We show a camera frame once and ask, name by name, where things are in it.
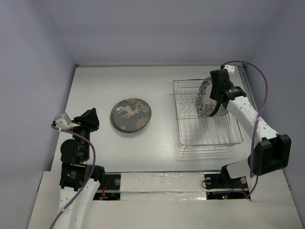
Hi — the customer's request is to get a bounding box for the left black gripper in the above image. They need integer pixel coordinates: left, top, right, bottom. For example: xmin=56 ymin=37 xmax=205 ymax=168
xmin=69 ymin=107 xmax=100 ymax=159

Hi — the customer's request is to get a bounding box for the mint green flower plate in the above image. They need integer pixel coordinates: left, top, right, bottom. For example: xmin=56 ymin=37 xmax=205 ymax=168
xmin=216 ymin=105 xmax=228 ymax=116

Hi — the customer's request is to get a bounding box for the blue floral white plate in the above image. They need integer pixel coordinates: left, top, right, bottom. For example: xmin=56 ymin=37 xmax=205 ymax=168
xmin=196 ymin=77 xmax=217 ymax=117

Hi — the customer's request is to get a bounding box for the plain teal plate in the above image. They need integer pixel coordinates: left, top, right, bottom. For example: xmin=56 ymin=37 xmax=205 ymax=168
xmin=111 ymin=118 xmax=150 ymax=135

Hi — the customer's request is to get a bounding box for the grey reindeer plate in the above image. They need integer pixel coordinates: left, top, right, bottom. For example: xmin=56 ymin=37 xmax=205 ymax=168
xmin=110 ymin=98 xmax=152 ymax=121

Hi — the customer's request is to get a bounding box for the red teal flower plate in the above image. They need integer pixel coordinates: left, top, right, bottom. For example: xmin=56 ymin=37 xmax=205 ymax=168
xmin=209 ymin=103 xmax=221 ymax=117

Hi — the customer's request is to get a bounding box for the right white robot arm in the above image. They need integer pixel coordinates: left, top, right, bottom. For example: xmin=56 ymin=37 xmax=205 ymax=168
xmin=210 ymin=69 xmax=292 ymax=187

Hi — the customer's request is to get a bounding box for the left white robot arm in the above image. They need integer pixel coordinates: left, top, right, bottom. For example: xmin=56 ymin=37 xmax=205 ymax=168
xmin=50 ymin=108 xmax=105 ymax=229

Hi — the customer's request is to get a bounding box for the white foam block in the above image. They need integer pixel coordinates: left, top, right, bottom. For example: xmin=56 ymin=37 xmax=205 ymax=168
xmin=120 ymin=172 xmax=206 ymax=201

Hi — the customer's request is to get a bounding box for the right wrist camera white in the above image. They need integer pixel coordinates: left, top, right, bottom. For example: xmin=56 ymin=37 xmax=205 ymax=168
xmin=221 ymin=64 xmax=235 ymax=73

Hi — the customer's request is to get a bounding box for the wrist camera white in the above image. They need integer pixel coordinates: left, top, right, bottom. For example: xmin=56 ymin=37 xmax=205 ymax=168
xmin=221 ymin=64 xmax=235 ymax=73
xmin=54 ymin=113 xmax=80 ymax=130

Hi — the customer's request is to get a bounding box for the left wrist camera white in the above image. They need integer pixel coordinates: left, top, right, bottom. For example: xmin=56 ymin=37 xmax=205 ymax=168
xmin=54 ymin=113 xmax=80 ymax=130

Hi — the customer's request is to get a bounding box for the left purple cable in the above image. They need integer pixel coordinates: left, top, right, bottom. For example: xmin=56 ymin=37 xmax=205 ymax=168
xmin=47 ymin=125 xmax=97 ymax=229

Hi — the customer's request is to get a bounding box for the purple cable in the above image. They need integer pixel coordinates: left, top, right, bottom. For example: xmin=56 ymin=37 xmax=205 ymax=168
xmin=223 ymin=61 xmax=269 ymax=200
xmin=47 ymin=125 xmax=97 ymax=229

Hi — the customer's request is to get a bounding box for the metal wire dish rack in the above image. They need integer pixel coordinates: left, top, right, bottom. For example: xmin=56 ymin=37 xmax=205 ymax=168
xmin=173 ymin=79 xmax=244 ymax=154

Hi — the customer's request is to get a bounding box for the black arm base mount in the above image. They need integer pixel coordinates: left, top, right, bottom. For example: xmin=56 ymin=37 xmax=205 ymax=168
xmin=201 ymin=166 xmax=238 ymax=190

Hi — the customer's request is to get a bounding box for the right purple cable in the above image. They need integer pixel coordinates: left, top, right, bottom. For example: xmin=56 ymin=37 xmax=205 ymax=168
xmin=223 ymin=61 xmax=269 ymax=200

